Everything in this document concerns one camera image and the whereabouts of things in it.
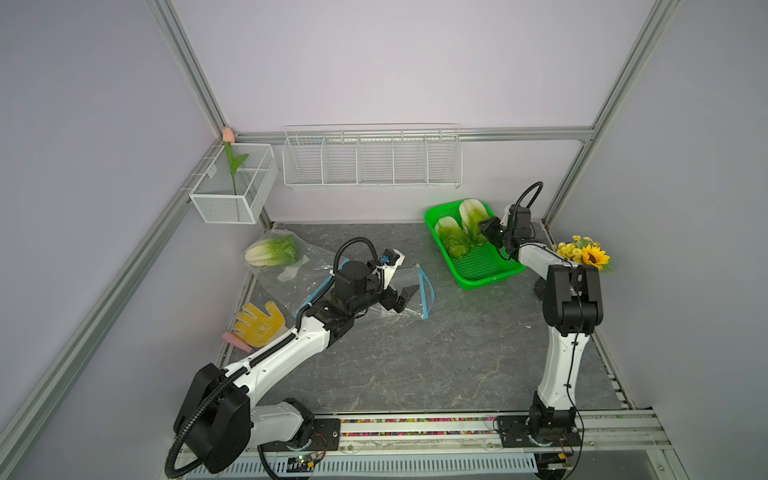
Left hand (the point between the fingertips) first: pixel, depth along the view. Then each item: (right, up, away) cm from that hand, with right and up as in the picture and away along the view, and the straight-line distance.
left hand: (405, 276), depth 77 cm
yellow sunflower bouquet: (+48, +7, +2) cm, 49 cm away
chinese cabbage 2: (+26, +20, +30) cm, 45 cm away
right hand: (+27, +17, +26) cm, 41 cm away
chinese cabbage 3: (-43, +7, +25) cm, 50 cm away
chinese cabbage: (+19, +10, +25) cm, 32 cm away
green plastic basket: (+30, +2, +31) cm, 43 cm away
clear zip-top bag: (-40, 0, +28) cm, 49 cm away
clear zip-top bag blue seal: (+6, -8, +12) cm, 15 cm away
